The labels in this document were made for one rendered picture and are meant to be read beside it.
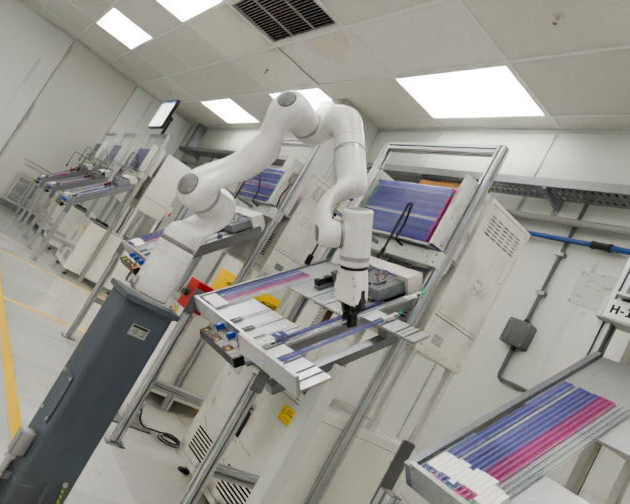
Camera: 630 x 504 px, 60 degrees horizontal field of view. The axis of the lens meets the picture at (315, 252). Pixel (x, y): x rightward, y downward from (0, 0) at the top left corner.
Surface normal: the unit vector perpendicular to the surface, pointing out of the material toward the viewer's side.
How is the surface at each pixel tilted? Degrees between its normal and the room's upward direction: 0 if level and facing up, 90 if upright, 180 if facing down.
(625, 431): 44
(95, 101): 90
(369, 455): 90
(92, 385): 90
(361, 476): 90
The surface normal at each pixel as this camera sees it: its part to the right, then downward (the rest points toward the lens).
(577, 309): -0.70, -0.47
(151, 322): 0.55, 0.22
